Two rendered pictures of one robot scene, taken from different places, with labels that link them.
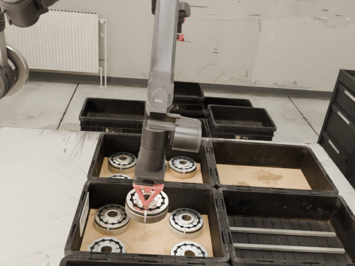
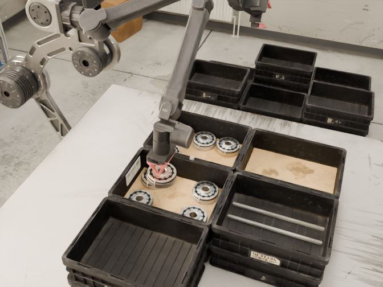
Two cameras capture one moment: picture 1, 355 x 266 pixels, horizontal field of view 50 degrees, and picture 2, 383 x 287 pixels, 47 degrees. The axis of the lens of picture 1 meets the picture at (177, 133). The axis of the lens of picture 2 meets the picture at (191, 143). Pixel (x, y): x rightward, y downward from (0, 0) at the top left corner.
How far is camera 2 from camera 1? 74 cm
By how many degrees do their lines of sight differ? 23
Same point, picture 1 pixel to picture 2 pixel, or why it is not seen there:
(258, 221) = (265, 204)
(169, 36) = (184, 62)
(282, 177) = (314, 172)
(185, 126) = (180, 130)
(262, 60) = not seen: outside the picture
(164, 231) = (188, 195)
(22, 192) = (110, 143)
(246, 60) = not seen: outside the picture
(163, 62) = (176, 81)
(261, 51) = not seen: outside the picture
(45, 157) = (135, 117)
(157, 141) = (160, 137)
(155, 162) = (161, 150)
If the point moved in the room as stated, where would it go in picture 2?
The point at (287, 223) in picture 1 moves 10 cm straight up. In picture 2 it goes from (289, 211) to (293, 193)
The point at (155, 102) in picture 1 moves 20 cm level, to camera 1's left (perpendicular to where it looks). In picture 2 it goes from (162, 111) to (108, 95)
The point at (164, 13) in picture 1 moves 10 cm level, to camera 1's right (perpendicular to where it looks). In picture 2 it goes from (186, 44) to (214, 51)
